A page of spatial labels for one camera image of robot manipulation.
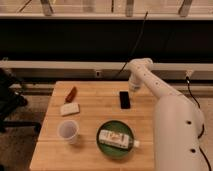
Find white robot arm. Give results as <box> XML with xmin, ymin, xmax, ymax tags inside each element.
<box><xmin>129</xmin><ymin>58</ymin><xmax>204</xmax><ymax>171</ymax></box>

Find white labelled bottle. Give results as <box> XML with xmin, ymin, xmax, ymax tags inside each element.
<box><xmin>98</xmin><ymin>130</ymin><xmax>140</xmax><ymax>149</ymax></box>

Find brown snack bar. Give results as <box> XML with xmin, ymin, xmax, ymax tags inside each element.
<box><xmin>65</xmin><ymin>86</ymin><xmax>77</xmax><ymax>103</ymax></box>

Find white sponge block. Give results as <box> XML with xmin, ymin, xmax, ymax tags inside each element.
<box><xmin>60</xmin><ymin>102</ymin><xmax>80</xmax><ymax>116</ymax></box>

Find green round plate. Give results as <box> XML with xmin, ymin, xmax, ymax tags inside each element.
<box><xmin>96</xmin><ymin>120</ymin><xmax>140</xmax><ymax>159</ymax></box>

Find translucent plastic cup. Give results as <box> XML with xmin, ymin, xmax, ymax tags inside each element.
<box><xmin>57</xmin><ymin>120</ymin><xmax>79</xmax><ymax>144</ymax></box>

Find black office chair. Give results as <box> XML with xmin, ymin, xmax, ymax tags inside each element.
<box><xmin>0</xmin><ymin>69</ymin><xmax>41</xmax><ymax>133</ymax></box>

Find black hanging cable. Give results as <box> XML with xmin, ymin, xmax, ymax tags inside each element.
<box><xmin>112</xmin><ymin>10</ymin><xmax>150</xmax><ymax>80</ymax></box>

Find white wall outlet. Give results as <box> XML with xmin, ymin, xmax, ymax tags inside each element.
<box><xmin>96</xmin><ymin>70</ymin><xmax>101</xmax><ymax>78</ymax></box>

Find black floor cable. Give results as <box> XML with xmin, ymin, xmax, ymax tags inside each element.
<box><xmin>185</xmin><ymin>75</ymin><xmax>213</xmax><ymax>171</ymax></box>

